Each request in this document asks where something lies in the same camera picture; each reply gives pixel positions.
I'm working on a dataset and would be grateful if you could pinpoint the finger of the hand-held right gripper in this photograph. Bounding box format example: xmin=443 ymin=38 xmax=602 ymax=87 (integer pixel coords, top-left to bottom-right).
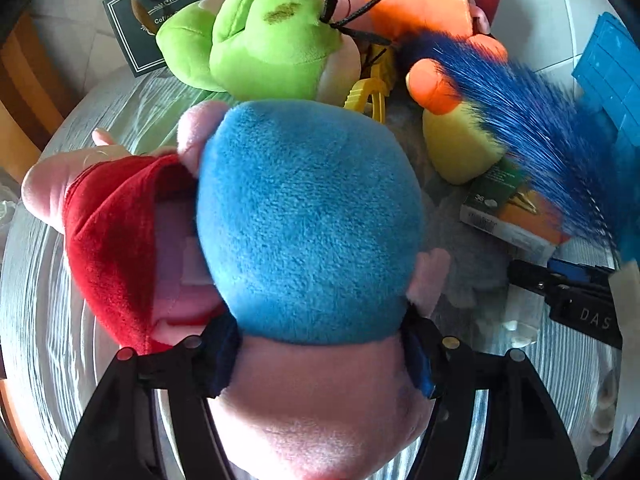
xmin=507 ymin=258 xmax=615 ymax=295

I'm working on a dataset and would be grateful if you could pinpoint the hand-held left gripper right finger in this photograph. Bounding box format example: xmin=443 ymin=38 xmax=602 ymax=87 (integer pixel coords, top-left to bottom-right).
xmin=400 ymin=305 xmax=583 ymax=480

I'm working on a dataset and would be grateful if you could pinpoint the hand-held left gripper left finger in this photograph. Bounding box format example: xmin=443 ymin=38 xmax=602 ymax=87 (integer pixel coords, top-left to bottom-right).
xmin=59 ymin=312 xmax=244 ymax=480

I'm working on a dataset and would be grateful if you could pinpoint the blue feather duster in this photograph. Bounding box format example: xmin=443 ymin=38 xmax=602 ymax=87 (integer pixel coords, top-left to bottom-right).
xmin=397 ymin=29 xmax=640 ymax=281

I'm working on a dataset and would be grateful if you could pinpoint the pig plush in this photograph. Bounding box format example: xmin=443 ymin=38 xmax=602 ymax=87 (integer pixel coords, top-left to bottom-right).
xmin=177 ymin=99 xmax=452 ymax=480
xmin=330 ymin=0 xmax=493 ymax=47
xmin=22 ymin=129 xmax=228 ymax=357

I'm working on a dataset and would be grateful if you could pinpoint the blue plastic crate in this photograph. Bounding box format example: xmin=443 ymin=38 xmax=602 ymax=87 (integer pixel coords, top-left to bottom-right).
xmin=571 ymin=12 xmax=640 ymax=261

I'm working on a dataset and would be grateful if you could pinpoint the yellow plastic toy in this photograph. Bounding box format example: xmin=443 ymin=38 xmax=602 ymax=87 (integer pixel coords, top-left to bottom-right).
xmin=344 ymin=44 xmax=397 ymax=124

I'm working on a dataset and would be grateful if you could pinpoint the green and orange carton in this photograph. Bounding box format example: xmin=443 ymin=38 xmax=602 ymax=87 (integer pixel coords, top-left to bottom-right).
xmin=459 ymin=157 xmax=572 ymax=267

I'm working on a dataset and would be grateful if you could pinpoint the pig plush in red dress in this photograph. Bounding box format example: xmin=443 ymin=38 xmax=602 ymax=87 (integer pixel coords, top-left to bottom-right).
xmin=22 ymin=129 xmax=228 ymax=357

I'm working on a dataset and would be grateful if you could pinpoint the yellow duck plush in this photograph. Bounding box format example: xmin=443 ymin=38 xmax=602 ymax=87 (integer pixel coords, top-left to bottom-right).
xmin=406 ymin=35 xmax=508 ymax=186

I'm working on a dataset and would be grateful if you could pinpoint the pig plush in orange dress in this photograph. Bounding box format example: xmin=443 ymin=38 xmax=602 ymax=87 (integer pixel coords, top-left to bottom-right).
xmin=330 ymin=0 xmax=493 ymax=47

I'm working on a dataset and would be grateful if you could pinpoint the green frog plush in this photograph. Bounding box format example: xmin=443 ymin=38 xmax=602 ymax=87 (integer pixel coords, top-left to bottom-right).
xmin=156 ymin=0 xmax=362 ymax=105

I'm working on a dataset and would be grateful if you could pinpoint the black gift box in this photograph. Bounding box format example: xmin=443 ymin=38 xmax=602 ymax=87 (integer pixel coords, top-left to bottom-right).
xmin=102 ymin=0 xmax=277 ymax=79

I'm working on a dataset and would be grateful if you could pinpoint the wooden wall frame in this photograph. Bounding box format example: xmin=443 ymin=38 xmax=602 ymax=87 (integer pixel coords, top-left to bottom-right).
xmin=0 ymin=12 xmax=68 ymax=168

